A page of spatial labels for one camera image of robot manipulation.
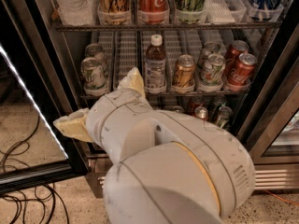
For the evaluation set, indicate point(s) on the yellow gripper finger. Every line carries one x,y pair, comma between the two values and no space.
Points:
73,125
133,80

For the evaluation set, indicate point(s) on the rear red can bottom shelf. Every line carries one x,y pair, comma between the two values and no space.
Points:
194,102

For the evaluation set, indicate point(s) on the red cola can top shelf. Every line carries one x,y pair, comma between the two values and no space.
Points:
152,11

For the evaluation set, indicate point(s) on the open glass fridge door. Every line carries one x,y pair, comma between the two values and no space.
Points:
33,153

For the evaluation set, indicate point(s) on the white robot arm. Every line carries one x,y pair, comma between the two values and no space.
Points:
167,167

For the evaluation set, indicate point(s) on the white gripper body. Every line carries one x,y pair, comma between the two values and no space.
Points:
107,111

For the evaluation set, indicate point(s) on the rear green can bottom shelf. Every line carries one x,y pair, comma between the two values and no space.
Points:
215,103

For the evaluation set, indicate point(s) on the rear green white soda can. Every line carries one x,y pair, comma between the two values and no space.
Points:
98,52

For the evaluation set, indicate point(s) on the gold can middle shelf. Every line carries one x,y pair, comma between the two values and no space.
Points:
182,80

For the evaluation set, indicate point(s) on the green white soda can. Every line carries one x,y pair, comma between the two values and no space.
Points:
98,52
94,76

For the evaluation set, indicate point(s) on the front green white soda can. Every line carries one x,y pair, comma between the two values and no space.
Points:
94,76

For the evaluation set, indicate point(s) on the front red can bottom shelf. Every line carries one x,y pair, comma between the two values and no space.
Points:
201,112

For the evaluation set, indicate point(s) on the orange gold can top shelf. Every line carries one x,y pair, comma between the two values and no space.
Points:
114,12

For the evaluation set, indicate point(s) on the right sliding glass door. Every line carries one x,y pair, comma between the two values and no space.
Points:
274,140

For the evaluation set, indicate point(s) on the front red cola can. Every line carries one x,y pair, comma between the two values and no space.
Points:
241,70

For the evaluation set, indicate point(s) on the front green can bottom shelf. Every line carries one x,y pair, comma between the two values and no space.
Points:
223,117

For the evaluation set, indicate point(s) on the brown tea bottle middle shelf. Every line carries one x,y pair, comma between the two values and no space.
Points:
154,66

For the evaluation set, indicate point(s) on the empty white shelf tray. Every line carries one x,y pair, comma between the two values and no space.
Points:
125,55

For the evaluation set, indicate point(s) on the rear red cola can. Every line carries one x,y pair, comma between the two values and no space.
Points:
233,51

